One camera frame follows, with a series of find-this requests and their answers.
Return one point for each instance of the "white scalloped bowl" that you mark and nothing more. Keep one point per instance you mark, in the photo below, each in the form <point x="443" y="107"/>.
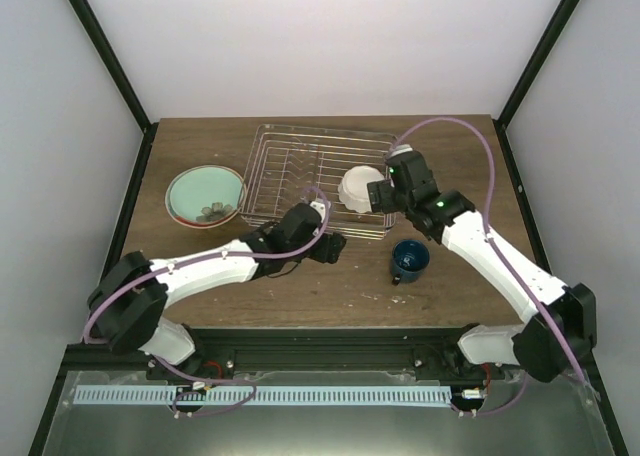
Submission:
<point x="352" y="190"/>

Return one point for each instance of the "left black frame post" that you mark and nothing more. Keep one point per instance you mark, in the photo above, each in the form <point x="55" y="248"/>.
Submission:
<point x="92" y="27"/>

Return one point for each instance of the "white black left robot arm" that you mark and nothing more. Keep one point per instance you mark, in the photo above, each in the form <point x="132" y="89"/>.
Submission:
<point x="126" y="309"/>

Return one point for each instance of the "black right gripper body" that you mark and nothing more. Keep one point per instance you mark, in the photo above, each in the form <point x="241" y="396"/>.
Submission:
<point x="403" y="206"/>

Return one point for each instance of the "light green round plate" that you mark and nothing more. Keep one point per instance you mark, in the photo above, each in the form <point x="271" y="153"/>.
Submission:
<point x="205" y="197"/>

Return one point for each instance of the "right black frame post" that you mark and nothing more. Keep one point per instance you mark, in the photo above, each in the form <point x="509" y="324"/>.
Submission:
<point x="551" y="34"/>

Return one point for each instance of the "light blue slotted cable duct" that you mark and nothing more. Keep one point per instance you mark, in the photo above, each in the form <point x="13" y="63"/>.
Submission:
<point x="402" y="396"/>

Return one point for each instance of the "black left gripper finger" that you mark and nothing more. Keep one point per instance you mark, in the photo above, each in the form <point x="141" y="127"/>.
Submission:
<point x="323" y="256"/>
<point x="336" y="242"/>

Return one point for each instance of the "dark blue mug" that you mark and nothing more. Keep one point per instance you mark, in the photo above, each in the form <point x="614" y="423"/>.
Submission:
<point x="409" y="260"/>

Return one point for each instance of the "black aluminium frame rail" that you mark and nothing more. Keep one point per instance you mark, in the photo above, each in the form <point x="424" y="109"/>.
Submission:
<point x="429" y="354"/>

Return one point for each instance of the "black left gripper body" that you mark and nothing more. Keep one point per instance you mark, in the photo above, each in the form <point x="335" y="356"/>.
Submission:
<point x="313" y="255"/>

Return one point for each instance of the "black frame post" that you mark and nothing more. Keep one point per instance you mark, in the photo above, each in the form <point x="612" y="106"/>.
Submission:
<point x="551" y="34"/>
<point x="92" y="27"/>

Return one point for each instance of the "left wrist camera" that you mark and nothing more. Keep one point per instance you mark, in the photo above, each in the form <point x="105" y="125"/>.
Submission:
<point x="322" y="208"/>

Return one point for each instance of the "metal wire dish rack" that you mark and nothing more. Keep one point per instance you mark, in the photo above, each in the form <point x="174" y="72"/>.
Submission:
<point x="286" y="160"/>

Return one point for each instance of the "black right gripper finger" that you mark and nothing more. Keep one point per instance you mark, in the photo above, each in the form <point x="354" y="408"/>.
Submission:
<point x="383" y="206"/>
<point x="380" y="189"/>

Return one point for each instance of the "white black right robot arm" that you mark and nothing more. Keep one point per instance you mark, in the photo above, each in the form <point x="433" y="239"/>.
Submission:
<point x="557" y="322"/>

